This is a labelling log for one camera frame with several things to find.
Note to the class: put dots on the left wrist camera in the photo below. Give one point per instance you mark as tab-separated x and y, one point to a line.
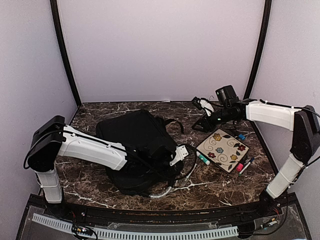
181	153

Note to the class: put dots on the white glue stick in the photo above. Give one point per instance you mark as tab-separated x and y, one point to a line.
202	158

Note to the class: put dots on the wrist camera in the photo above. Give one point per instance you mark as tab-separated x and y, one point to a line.
181	153
203	104

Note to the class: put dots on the green capped marker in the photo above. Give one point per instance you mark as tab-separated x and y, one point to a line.
241	172

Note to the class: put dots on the blue capped black marker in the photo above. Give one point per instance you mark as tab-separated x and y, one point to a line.
236	134

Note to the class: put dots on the black student backpack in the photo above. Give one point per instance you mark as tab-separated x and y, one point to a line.
142	134

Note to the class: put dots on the clear syringe pen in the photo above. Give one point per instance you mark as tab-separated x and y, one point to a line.
184	181

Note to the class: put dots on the pink highlighter marker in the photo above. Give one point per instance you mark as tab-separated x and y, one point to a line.
240	167

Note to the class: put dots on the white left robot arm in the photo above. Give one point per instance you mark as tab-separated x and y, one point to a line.
56	138

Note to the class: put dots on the black right frame post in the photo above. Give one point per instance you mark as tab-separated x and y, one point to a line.
259	48

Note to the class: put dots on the grey slotted cable duct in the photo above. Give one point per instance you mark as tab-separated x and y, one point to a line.
126	231

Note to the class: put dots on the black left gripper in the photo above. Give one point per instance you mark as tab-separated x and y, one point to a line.
166	175

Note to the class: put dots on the black frame post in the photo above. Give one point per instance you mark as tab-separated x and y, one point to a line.
63	52
259	48

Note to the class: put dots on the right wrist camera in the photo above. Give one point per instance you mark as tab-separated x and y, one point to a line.
203	104

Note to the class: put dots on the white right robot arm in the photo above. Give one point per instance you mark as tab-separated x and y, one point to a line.
301	121

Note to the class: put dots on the black left frame post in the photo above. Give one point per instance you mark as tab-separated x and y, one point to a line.
63	52

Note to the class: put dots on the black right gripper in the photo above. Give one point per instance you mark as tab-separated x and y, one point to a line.
208	126

